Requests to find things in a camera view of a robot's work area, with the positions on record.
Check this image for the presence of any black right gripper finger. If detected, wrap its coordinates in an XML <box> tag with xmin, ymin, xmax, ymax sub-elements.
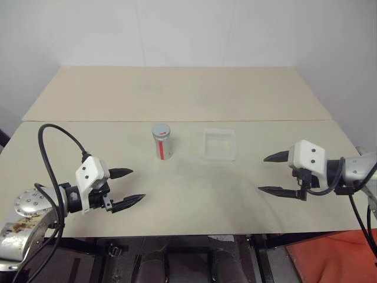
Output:
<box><xmin>257</xmin><ymin>185</ymin><xmax>307</xmax><ymax>202</ymax></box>
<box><xmin>263</xmin><ymin>150</ymin><xmax>291</xmax><ymax>164</ymax></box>

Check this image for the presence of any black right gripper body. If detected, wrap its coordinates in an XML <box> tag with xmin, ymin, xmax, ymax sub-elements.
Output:
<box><xmin>290</xmin><ymin>166</ymin><xmax>320</xmax><ymax>193</ymax></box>

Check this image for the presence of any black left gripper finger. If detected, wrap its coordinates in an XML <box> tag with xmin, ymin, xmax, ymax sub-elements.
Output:
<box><xmin>108</xmin><ymin>167</ymin><xmax>134</xmax><ymax>180</ymax></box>
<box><xmin>111</xmin><ymin>193</ymin><xmax>147</xmax><ymax>214</ymax></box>

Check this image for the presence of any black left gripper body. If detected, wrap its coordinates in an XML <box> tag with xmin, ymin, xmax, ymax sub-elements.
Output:
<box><xmin>87</xmin><ymin>180</ymin><xmax>115</xmax><ymax>213</ymax></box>

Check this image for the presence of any silver can with red stripe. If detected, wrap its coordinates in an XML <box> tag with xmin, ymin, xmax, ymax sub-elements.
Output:
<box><xmin>152</xmin><ymin>133</ymin><xmax>173</xmax><ymax>161</ymax></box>

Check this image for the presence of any clear plastic container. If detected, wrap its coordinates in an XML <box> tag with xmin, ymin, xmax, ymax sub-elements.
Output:
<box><xmin>200</xmin><ymin>127</ymin><xmax>239</xmax><ymax>163</ymax></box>

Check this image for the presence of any orange cloth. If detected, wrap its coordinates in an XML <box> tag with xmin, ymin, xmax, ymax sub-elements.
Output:
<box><xmin>284</xmin><ymin>231</ymin><xmax>377</xmax><ymax>283</ymax></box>

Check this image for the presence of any black slanted bar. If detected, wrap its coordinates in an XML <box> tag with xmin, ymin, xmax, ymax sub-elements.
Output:
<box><xmin>0</xmin><ymin>119</ymin><xmax>9</xmax><ymax>148</ymax></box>

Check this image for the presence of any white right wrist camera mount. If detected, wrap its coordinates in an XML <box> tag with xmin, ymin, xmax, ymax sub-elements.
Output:
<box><xmin>287</xmin><ymin>139</ymin><xmax>327</xmax><ymax>189</ymax></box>

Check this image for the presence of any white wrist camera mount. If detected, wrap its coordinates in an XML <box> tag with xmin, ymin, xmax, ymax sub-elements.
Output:
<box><xmin>75</xmin><ymin>156</ymin><xmax>110</xmax><ymax>215</ymax></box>
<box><xmin>287</xmin><ymin>139</ymin><xmax>327</xmax><ymax>189</ymax></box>

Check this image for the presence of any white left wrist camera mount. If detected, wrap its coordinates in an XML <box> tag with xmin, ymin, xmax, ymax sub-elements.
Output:
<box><xmin>75</xmin><ymin>156</ymin><xmax>110</xmax><ymax>215</ymax></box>

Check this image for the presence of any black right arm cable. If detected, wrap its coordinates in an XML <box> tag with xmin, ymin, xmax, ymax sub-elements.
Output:
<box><xmin>306</xmin><ymin>157</ymin><xmax>377</xmax><ymax>257</ymax></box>

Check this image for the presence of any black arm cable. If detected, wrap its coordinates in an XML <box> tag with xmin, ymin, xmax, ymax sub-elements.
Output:
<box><xmin>306</xmin><ymin>157</ymin><xmax>377</xmax><ymax>257</ymax></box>
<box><xmin>11</xmin><ymin>123</ymin><xmax>91</xmax><ymax>283</ymax></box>

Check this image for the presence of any black metal table frame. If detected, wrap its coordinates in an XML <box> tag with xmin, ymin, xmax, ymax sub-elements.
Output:
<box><xmin>44</xmin><ymin>234</ymin><xmax>289</xmax><ymax>283</ymax></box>

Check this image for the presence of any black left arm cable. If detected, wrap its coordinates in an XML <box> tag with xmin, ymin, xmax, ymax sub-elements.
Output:
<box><xmin>11</xmin><ymin>123</ymin><xmax>91</xmax><ymax>283</ymax></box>

